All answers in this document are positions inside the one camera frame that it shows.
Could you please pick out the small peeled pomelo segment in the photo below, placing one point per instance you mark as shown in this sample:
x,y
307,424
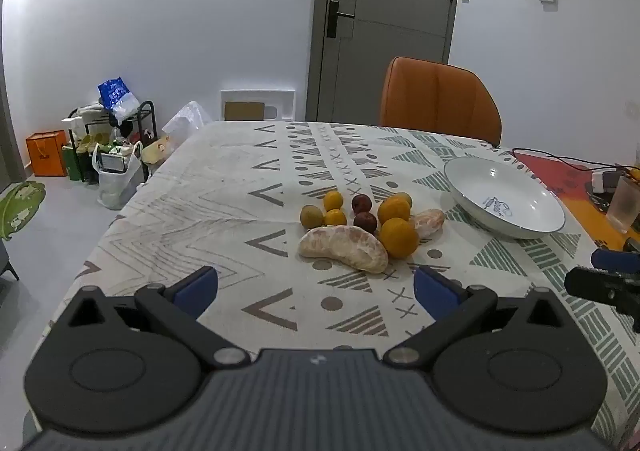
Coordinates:
x,y
429,223

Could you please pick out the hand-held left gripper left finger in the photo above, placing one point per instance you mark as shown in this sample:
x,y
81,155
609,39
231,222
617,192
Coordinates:
x,y
197,291

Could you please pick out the white wall outlet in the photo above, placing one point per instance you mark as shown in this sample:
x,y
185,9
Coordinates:
x,y
631,111

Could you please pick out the white plate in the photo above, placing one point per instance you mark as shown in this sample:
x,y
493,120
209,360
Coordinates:
x,y
500,198

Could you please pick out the patterned tablecloth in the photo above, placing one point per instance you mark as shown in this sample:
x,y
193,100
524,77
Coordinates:
x,y
200,211

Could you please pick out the small orange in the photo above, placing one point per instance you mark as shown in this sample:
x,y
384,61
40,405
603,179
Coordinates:
x,y
332,201
335,218

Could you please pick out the orange paper bag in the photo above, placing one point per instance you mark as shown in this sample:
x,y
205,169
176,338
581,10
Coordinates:
x,y
46,153

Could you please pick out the blue and white bag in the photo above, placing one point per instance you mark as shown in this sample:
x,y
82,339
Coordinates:
x,y
117,98

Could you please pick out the clear plastic bag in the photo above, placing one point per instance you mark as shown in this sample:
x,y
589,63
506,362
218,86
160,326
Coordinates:
x,y
187,126

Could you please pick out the large peeled pomelo segment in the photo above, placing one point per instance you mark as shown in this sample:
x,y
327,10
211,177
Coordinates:
x,y
342,246

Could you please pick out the dark red plum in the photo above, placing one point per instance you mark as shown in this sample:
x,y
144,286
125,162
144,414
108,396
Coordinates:
x,y
365,222
361,203

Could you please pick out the white tote bag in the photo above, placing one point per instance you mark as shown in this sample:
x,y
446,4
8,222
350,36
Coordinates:
x,y
117,178

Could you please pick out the white charger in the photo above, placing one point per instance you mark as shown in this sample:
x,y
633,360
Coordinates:
x,y
605,179

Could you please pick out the red printed mat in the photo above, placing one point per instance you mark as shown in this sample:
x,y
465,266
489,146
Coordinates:
x,y
575,191

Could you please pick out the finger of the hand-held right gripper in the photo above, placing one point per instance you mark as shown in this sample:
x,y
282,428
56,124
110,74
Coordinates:
x,y
612,259
595,283

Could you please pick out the frosted plastic cup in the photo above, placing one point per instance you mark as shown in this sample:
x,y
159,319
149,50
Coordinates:
x,y
625,206

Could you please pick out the green floor mat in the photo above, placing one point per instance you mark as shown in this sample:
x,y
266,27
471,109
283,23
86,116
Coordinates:
x,y
20,208

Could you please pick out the orange leather chair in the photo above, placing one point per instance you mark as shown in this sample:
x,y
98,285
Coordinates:
x,y
435,98

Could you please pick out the white foam packaging frame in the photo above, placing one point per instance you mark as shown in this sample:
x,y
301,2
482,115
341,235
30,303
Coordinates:
x,y
257,103

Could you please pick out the black metal rack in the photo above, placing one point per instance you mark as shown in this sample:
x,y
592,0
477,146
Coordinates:
x,y
145,123

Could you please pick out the grey door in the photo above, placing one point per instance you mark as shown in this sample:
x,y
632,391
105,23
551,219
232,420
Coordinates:
x,y
390,21

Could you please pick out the large orange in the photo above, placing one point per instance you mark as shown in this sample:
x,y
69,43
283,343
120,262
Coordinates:
x,y
393,208
398,238

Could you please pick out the green kiwi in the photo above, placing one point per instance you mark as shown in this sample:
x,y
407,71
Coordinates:
x,y
406,198
311,216

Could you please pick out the green paper bag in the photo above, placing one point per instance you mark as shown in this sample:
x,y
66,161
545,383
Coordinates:
x,y
74,161

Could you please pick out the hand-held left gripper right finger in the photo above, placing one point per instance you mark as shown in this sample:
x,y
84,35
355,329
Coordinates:
x,y
434,291

